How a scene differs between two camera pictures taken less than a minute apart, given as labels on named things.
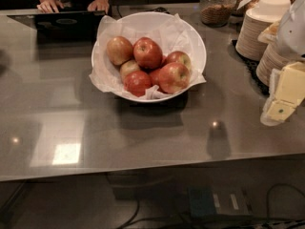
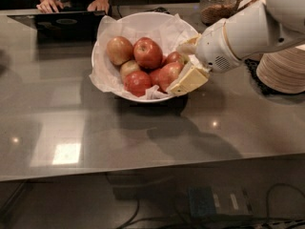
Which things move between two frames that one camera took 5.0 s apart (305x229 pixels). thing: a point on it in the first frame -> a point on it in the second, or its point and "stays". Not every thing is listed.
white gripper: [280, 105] -> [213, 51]
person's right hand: [50, 6] stays
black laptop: [69, 28] stays
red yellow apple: [173, 77] stays
